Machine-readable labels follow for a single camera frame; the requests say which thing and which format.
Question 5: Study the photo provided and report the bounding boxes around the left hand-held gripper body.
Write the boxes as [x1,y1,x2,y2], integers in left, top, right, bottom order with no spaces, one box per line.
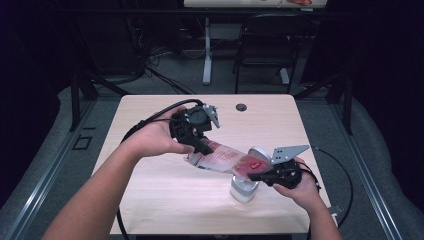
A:
[169,103,222,146]

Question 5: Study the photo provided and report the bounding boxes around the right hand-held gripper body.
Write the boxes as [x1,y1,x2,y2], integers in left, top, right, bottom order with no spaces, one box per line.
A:
[264,144,311,190]

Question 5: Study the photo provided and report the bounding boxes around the white lidded container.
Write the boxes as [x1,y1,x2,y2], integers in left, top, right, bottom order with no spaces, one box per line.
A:
[229,145,273,204]

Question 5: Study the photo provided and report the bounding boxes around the red and white spouted pouch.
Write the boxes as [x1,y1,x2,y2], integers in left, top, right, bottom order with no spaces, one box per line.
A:
[184,139,273,179]

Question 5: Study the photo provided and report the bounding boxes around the person's right hand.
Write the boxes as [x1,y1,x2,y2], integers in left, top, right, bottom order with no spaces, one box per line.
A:
[273,159,323,209]

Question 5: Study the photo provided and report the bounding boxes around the person's left hand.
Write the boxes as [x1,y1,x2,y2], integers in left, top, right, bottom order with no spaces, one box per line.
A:
[124,106,196,158]

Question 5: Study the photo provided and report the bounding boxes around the grey tape strip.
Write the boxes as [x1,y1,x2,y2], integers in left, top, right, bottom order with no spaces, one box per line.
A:
[329,203,344,217]

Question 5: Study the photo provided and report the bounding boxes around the black metal stand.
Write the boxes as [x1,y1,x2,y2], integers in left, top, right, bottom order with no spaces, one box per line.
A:
[68,71,131,133]
[293,69,354,136]

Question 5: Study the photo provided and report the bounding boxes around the black folding chair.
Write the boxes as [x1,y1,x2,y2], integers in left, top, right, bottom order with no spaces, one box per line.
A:
[233,13,313,95]

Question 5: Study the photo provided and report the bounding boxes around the light wooden background desk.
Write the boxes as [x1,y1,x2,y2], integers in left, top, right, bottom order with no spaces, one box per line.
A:
[183,0,330,9]

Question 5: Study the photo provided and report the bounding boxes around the left hand-held gripper cable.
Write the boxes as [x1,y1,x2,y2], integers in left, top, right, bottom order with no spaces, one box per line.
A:
[115,98,205,240]

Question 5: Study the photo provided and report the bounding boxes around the hand-held gripper cable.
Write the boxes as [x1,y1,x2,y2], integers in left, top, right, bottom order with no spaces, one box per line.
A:
[299,146,354,231]
[115,98,205,240]

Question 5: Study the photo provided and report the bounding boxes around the right hand-held gripper cable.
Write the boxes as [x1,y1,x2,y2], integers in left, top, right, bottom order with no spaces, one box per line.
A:
[299,146,354,231]

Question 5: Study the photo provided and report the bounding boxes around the tangle of black floor cables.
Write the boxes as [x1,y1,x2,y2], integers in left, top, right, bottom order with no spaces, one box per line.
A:
[126,19,196,95]

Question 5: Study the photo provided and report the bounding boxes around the aluminium floor rail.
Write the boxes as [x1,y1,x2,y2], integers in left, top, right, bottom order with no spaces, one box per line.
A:
[3,99,98,240]
[328,99,404,240]

